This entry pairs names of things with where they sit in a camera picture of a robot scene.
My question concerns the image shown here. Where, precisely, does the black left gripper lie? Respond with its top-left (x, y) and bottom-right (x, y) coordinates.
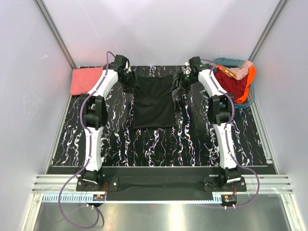
top-left (118, 70), bottom-right (141, 94)

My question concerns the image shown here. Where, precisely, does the aluminium frame post left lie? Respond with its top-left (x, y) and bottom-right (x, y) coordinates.
top-left (34, 0), bottom-right (77, 69)

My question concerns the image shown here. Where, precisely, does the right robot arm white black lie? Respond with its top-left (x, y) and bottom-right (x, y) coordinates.
top-left (171, 56), bottom-right (241, 191)

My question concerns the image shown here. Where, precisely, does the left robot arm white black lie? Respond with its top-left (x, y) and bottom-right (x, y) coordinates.
top-left (78, 54), bottom-right (137, 191)

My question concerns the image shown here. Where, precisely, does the white slotted cable duct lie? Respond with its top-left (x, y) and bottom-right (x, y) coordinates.
top-left (42, 194), bottom-right (226, 204)

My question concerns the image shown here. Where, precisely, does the aluminium frame post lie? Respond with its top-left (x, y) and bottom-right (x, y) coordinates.
top-left (34, 0), bottom-right (77, 69)
top-left (248, 0), bottom-right (289, 62)

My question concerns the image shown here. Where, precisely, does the aluminium rail front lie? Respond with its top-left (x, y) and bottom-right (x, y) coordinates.
top-left (32, 175), bottom-right (293, 194)

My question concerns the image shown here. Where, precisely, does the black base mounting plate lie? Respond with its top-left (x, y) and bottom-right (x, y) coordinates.
top-left (77, 167), bottom-right (247, 203)

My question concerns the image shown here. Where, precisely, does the folded pink t shirt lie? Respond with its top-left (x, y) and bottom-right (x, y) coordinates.
top-left (70, 67), bottom-right (103, 96)

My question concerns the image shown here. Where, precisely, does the black t shirt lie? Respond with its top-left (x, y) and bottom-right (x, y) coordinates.
top-left (132, 75), bottom-right (176, 129)

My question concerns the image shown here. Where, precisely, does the light pink t shirt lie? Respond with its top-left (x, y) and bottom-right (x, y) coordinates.
top-left (215, 61), bottom-right (253, 80)

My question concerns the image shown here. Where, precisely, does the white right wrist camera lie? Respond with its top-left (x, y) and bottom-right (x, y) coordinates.
top-left (182, 62), bottom-right (192, 76)

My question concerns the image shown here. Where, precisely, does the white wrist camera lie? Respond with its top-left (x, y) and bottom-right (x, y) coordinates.
top-left (123, 61), bottom-right (131, 74)
top-left (182, 62), bottom-right (192, 76)

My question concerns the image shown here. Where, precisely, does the teal plastic laundry basket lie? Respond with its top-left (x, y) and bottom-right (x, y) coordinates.
top-left (214, 58), bottom-right (255, 109)

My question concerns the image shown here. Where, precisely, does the dark red t shirt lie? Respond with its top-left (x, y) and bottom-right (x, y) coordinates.
top-left (214, 70), bottom-right (236, 95)

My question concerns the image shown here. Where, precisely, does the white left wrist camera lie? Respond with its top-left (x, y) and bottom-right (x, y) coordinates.
top-left (123, 61), bottom-right (131, 74)

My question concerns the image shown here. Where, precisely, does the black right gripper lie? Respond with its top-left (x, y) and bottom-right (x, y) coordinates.
top-left (169, 71), bottom-right (196, 96)

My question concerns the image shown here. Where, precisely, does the aluminium frame post right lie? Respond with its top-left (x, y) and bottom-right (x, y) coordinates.
top-left (248, 0), bottom-right (289, 62)

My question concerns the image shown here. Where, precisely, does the orange t shirt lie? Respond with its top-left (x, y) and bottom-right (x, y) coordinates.
top-left (234, 66), bottom-right (257, 104)

